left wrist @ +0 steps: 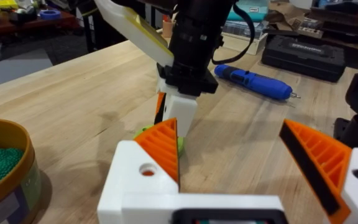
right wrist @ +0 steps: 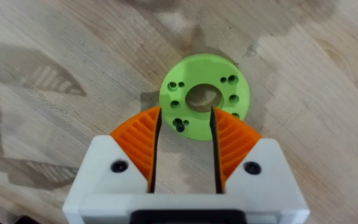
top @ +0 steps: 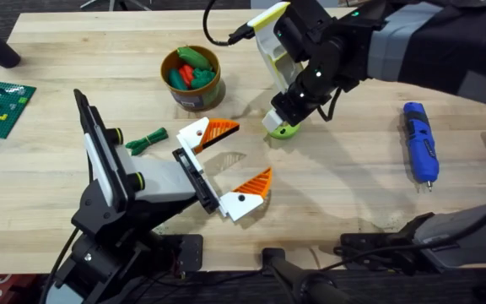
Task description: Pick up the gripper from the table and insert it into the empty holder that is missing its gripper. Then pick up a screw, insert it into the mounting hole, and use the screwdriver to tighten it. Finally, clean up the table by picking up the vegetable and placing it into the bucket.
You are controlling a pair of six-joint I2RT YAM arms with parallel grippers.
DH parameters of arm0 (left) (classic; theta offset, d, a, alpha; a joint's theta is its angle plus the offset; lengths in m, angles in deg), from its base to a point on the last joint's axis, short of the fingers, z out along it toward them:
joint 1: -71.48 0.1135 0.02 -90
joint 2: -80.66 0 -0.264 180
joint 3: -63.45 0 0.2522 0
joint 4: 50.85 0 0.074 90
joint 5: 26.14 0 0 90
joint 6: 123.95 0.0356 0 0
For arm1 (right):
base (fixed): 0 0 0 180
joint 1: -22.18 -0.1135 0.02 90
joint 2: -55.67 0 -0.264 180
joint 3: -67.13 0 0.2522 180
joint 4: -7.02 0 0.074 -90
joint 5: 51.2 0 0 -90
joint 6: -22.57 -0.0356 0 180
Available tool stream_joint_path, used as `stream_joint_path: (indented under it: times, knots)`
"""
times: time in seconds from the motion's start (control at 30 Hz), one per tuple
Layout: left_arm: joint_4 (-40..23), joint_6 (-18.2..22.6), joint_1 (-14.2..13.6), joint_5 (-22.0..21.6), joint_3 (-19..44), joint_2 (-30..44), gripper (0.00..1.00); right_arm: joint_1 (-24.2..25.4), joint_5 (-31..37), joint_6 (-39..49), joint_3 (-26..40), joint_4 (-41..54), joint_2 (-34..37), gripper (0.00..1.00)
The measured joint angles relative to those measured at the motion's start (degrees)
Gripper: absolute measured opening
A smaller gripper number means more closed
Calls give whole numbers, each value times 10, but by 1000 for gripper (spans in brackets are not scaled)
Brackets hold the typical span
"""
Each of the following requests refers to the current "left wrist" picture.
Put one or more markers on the tub with green toys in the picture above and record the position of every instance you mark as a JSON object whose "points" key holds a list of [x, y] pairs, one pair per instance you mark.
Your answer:
{"points": [[2, 174]]}

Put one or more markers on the brown cup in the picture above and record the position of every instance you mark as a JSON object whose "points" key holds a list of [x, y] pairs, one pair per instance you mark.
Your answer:
{"points": [[168, 29]]}

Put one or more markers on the black tool case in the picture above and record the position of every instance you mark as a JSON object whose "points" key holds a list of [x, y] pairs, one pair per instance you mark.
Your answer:
{"points": [[303, 57]]}

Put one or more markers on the blue electric screwdriver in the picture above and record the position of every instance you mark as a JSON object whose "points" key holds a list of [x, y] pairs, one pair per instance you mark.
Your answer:
{"points": [[253, 82]]}

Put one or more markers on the brown cardboard sheet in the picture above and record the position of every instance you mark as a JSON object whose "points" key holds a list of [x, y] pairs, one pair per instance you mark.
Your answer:
{"points": [[286, 14]]}

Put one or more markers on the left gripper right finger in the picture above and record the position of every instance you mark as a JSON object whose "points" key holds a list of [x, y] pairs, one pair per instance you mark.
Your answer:
{"points": [[325, 161]]}

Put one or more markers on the teal box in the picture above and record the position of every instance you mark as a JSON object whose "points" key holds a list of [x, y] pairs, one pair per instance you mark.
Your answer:
{"points": [[253, 9]]}

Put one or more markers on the blue tape roll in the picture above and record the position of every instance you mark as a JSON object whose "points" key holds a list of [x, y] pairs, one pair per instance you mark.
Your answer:
{"points": [[50, 14]]}

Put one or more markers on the yellow box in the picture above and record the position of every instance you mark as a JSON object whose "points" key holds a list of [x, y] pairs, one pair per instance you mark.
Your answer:
{"points": [[0, 4]]}

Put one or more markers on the white box with parts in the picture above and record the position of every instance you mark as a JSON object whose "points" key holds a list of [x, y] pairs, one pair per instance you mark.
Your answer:
{"points": [[244, 39]]}

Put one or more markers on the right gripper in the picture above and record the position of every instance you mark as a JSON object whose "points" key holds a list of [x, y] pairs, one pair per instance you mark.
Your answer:
{"points": [[194, 43]]}

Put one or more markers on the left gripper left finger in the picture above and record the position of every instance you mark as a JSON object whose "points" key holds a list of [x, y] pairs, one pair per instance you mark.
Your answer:
{"points": [[129, 174]]}

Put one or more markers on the dark red side table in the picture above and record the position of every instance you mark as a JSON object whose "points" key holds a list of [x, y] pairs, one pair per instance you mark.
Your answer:
{"points": [[26, 26]]}

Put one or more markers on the green disc with holes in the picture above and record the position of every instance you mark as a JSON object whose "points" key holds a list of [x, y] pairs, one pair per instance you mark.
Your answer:
{"points": [[180, 146]]}

